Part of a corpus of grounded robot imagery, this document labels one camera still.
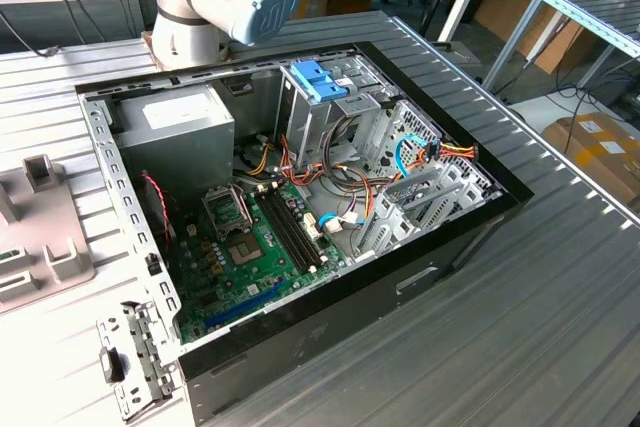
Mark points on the black PC case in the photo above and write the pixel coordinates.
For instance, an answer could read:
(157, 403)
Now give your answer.
(350, 327)

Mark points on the blue plastic drive latch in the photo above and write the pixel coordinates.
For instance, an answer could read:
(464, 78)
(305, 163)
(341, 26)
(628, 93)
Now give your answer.
(320, 84)

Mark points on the white board connector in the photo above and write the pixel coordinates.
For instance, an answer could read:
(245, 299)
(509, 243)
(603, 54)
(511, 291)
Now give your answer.
(311, 227)

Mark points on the silver perforated disk cage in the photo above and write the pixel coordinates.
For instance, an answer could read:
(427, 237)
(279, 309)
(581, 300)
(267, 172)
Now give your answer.
(395, 227)

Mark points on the CPU socket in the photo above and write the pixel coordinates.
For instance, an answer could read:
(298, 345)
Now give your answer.
(245, 251)

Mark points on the blue expansion slot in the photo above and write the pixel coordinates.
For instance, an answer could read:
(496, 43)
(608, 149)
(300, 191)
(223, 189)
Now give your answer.
(240, 308)

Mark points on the silver expansion slot bracket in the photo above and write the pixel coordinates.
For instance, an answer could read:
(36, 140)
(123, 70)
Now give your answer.
(145, 347)

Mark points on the green motherboard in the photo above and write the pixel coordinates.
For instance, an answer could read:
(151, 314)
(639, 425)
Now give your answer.
(250, 277)

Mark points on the brown cardboard sheet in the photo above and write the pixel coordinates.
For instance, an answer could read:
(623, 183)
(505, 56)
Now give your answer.
(525, 22)

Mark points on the black bracket latch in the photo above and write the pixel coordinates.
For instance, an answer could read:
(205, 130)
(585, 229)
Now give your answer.
(112, 364)

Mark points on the green RAM stick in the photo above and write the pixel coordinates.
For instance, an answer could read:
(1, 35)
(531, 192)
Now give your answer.
(10, 254)

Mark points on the black RAM slot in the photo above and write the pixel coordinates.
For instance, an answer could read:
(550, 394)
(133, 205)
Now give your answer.
(283, 233)
(278, 234)
(297, 228)
(291, 230)

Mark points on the grey parts rack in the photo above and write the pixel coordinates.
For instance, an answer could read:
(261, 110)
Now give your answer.
(45, 227)

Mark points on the small black case switch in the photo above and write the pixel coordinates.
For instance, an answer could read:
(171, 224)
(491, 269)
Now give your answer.
(152, 264)

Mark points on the taped cardboard box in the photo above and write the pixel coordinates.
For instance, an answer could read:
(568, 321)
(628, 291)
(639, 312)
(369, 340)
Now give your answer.
(600, 147)

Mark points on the silver optical drive cage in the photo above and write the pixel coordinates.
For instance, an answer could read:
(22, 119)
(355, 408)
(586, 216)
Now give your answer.
(305, 117)

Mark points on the grey power supply unit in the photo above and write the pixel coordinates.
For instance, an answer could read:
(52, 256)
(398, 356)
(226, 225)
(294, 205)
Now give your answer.
(175, 147)

